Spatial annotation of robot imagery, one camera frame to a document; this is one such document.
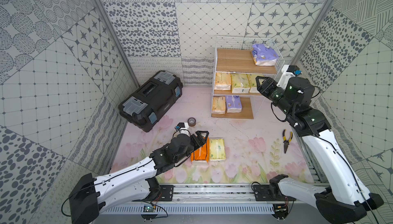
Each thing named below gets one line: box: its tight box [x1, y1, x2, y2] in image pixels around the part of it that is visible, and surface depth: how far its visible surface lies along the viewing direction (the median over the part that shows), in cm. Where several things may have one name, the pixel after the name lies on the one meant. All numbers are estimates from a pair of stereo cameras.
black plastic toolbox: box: [118, 70, 184, 133], surface depth 94 cm
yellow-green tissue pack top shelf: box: [209, 137, 227, 161], surface depth 86 cm
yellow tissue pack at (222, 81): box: [214, 72, 232, 91], surface depth 85 cm
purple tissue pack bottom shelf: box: [225, 95, 243, 114], surface depth 105 cm
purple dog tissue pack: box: [250, 43, 279, 67], surface depth 75 cm
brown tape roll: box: [187, 117, 197, 127], surface depth 101 cm
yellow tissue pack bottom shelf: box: [211, 96, 227, 115], surface depth 104 cm
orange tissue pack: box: [190, 136, 211, 164], surface depth 81 cm
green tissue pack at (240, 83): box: [230, 73, 251, 94], surface depth 84 cm
